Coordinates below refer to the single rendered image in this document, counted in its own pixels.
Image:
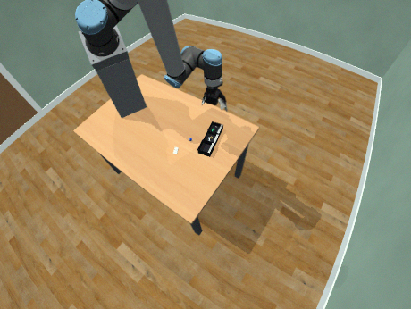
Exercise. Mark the black rack of three labelled bins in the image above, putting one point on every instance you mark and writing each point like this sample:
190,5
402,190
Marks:
207,147

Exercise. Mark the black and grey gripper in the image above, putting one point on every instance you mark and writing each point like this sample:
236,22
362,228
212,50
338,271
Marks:
211,100

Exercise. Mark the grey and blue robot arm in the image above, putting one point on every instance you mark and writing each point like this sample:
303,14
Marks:
97,25

